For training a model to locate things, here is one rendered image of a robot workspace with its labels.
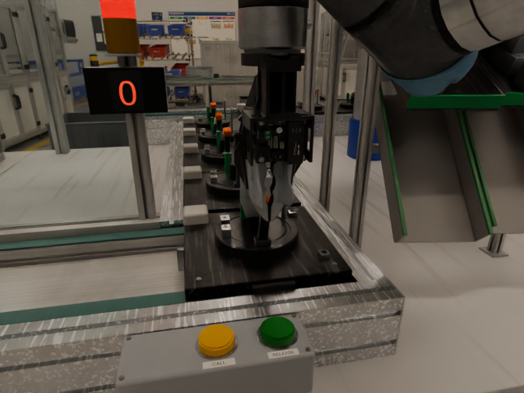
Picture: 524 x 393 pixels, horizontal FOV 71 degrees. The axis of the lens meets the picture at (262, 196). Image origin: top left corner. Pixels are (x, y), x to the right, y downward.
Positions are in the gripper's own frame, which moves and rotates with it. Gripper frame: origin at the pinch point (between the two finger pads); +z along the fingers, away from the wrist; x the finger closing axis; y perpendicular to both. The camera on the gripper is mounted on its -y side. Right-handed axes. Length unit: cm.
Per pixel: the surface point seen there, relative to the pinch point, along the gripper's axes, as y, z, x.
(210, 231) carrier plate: -13.3, 9.4, -7.3
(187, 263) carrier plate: -3.4, 9.4, -11.5
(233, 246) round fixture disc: -3.8, 7.5, -4.5
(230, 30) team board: -1055, -63, 121
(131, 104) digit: -18.2, -12.0, -18.5
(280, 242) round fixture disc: -3.4, 7.4, 2.7
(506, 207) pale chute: -2.4, 4.2, 41.3
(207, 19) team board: -1064, -90, 62
